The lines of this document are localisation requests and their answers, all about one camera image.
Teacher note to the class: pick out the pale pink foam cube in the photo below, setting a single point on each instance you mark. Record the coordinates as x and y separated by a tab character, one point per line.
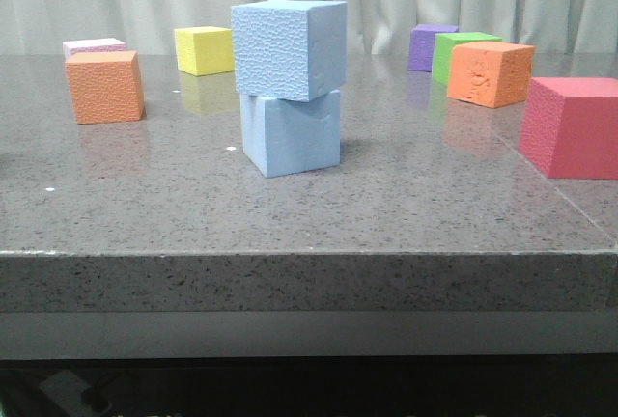
92	45

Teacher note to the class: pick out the yellow foam cube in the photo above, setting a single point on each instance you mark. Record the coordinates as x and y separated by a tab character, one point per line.
204	50

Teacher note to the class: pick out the orange cube right side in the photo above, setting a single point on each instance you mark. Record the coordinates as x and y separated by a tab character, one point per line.
490	74

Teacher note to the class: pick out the orange textured cube left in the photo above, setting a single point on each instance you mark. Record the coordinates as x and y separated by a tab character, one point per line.
105	87

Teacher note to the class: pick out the smooth light blue foam cube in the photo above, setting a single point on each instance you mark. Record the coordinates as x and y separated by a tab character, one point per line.
283	137

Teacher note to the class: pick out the grey bracket under table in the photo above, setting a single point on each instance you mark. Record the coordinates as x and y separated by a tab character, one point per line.
74	395

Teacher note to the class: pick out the textured light blue foam cube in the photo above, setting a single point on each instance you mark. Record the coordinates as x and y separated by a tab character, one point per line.
290	49

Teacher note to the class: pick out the purple foam cube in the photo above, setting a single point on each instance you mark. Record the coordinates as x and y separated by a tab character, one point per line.
422	45

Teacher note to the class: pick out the large red foam cube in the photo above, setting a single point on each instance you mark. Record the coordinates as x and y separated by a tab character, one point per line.
569	127

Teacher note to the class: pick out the green foam cube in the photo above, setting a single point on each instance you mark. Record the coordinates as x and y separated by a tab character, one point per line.
443	49

